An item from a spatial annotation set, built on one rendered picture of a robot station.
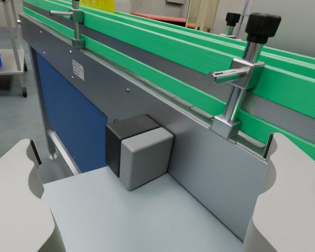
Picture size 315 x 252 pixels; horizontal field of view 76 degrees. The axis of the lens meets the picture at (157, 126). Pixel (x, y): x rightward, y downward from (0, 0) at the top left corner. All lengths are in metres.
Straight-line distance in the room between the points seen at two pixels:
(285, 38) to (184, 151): 0.35
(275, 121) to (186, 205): 0.18
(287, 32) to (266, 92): 0.31
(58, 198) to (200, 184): 0.21
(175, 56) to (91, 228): 0.26
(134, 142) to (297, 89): 0.20
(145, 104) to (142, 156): 0.11
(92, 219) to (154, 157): 0.12
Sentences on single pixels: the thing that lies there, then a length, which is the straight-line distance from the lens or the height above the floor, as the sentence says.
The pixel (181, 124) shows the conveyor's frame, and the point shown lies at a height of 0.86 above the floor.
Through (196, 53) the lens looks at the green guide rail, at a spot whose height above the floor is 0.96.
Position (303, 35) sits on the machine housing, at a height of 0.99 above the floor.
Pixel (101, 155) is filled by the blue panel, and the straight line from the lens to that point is 0.68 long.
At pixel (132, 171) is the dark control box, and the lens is 0.30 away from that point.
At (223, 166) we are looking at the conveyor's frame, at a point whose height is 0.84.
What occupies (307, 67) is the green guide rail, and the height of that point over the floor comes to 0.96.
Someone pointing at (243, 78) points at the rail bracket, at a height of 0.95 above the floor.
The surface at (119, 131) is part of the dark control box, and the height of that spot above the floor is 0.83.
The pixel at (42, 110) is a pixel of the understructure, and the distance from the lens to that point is 1.37.
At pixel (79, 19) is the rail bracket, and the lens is 0.59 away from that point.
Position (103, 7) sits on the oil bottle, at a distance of 0.77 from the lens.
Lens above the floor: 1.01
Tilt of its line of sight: 31 degrees down
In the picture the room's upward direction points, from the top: 9 degrees clockwise
